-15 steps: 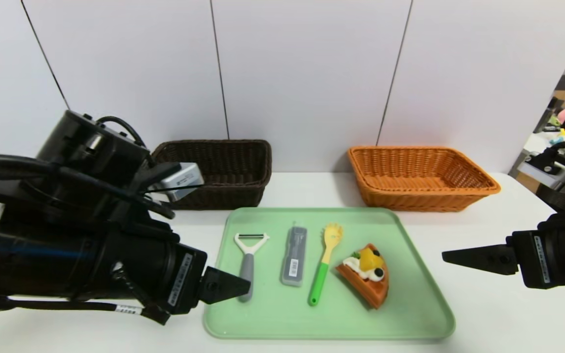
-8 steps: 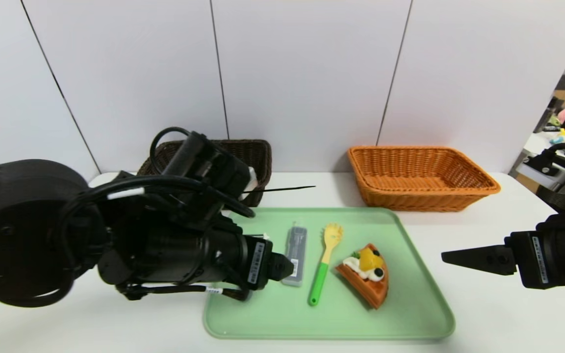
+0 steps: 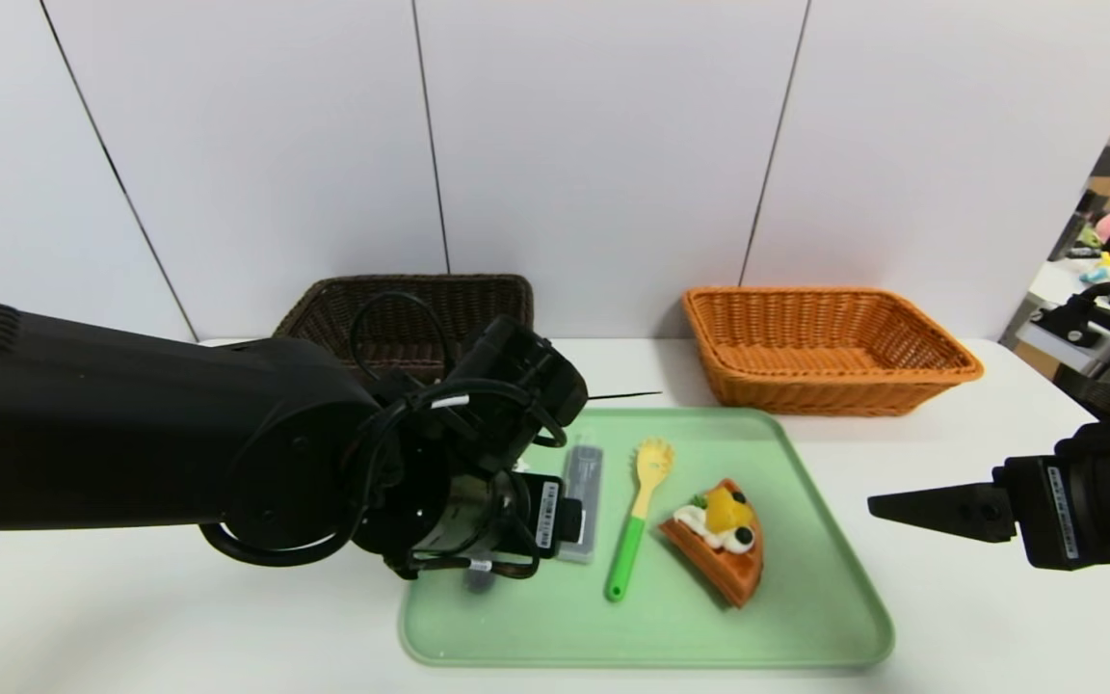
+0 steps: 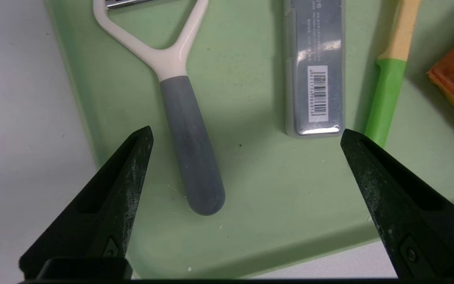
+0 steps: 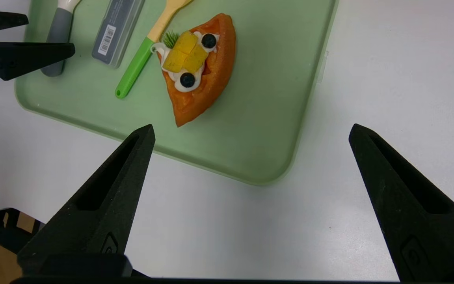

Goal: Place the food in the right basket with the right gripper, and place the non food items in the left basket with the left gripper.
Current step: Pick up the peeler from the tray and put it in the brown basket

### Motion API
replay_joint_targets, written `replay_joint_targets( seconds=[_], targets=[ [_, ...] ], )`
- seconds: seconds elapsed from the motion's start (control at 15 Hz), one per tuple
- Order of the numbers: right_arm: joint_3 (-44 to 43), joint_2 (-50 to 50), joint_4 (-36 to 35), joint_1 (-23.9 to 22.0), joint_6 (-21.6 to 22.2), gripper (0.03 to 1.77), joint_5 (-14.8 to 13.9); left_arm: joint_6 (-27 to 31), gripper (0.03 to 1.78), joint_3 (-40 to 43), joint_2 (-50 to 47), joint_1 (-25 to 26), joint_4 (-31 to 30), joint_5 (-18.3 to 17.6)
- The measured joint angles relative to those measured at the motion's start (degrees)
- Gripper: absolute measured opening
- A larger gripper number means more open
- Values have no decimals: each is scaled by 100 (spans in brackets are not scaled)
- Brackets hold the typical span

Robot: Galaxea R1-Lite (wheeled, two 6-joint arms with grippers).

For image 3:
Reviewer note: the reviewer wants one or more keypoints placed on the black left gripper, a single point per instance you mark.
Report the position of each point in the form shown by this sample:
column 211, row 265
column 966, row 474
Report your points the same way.
column 549, row 515

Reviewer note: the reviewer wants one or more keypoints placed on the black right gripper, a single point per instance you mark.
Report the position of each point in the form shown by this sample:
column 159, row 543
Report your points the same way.
column 1046, row 511

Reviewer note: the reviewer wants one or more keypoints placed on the grey case with barcode label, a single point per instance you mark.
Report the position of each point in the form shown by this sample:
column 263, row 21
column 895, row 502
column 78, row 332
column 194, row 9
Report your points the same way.
column 584, row 472

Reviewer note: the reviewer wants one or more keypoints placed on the toy waffle slice with fruit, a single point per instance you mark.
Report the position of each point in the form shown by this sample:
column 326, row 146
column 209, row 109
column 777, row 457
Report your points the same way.
column 724, row 569

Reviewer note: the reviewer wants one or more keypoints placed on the left robot arm black and orange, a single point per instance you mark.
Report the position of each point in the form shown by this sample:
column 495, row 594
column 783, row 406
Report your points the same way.
column 131, row 434

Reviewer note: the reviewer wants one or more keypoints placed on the orange wicker basket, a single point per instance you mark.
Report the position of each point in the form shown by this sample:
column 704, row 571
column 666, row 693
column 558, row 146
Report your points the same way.
column 825, row 386

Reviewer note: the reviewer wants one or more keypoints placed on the dark brown wicker basket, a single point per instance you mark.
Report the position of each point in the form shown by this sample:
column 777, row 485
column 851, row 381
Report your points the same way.
column 488, row 299

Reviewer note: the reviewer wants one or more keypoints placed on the light green plastic tray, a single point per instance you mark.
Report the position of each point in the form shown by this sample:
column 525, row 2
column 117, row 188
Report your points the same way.
column 806, row 578

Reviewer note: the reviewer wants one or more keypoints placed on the dark wicker chair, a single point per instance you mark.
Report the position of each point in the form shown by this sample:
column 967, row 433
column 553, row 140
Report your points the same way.
column 1090, row 395

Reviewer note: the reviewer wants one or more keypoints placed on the white background table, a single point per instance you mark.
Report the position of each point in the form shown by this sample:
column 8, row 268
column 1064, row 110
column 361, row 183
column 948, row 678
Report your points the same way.
column 1056, row 284

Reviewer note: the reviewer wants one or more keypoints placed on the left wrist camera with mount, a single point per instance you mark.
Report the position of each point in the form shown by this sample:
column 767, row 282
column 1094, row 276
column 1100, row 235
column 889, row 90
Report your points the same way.
column 526, row 371

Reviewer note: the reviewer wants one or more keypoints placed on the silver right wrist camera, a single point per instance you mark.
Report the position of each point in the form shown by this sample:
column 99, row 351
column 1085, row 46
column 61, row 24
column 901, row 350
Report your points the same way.
column 1075, row 347

